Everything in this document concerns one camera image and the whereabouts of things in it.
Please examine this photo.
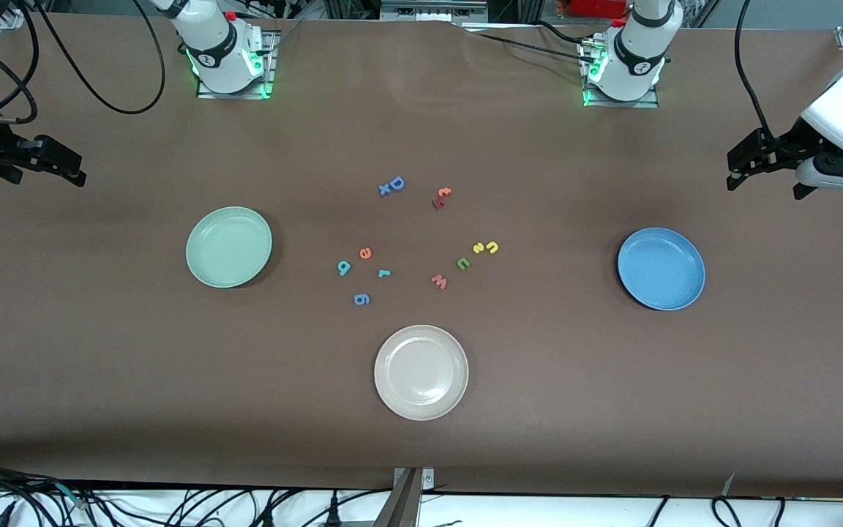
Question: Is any green tipped cable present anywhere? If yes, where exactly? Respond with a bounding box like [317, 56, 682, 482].
[41, 479, 97, 509]

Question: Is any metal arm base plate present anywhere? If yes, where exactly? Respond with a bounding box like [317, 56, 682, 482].
[196, 29, 280, 100]
[581, 40, 661, 109]

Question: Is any black cable lying on table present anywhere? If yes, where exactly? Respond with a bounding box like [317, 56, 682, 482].
[465, 20, 602, 67]

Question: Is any right arm long black cable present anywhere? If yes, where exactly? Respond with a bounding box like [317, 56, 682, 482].
[30, 0, 167, 115]

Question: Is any metal clamp bracket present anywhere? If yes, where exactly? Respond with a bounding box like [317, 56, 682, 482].
[374, 467, 435, 527]

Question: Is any beige plate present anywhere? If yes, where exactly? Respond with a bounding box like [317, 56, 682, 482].
[374, 325, 470, 422]

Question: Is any pale green plate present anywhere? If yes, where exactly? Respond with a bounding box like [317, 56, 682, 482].
[186, 206, 274, 288]

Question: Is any red box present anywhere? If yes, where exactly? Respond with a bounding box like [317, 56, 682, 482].
[572, 0, 629, 19]

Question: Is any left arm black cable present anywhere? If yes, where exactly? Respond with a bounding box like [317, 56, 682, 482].
[733, 0, 777, 143]

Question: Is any grey metal box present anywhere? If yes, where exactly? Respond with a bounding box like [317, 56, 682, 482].
[380, 0, 490, 24]

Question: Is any table cover sheet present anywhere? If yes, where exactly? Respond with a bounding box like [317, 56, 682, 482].
[0, 13, 843, 500]

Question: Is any blue plate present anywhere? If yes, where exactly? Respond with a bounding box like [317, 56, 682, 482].
[618, 228, 706, 311]

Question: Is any aluminium frame profile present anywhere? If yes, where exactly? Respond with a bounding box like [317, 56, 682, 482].
[323, 0, 382, 20]

